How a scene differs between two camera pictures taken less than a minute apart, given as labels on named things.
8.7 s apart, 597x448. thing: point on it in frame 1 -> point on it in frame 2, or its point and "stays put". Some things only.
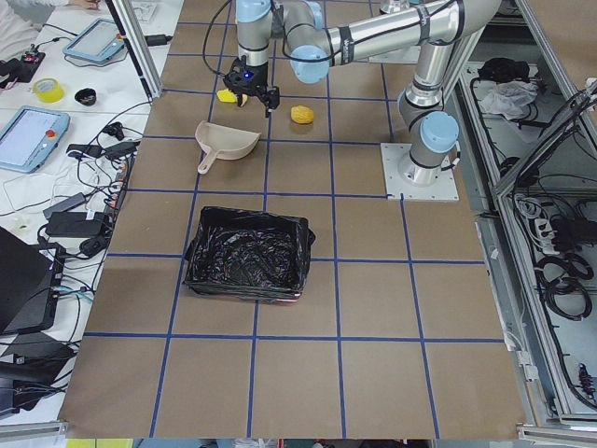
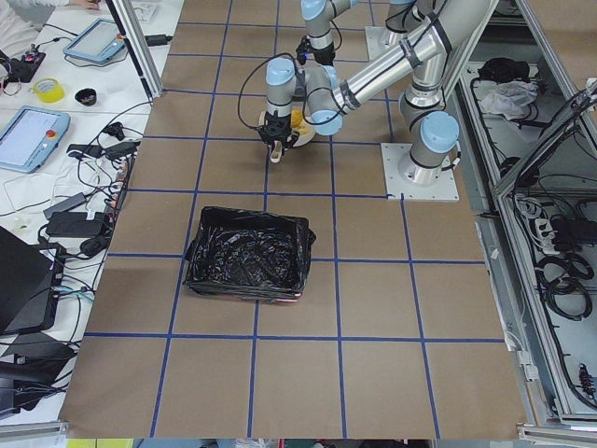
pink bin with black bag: [249, 255] stays put
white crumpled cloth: [509, 98] stays put
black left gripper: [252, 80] -> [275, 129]
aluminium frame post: [133, 34] stays put
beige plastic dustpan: [219, 140] -> [305, 133]
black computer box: [31, 280] stays put
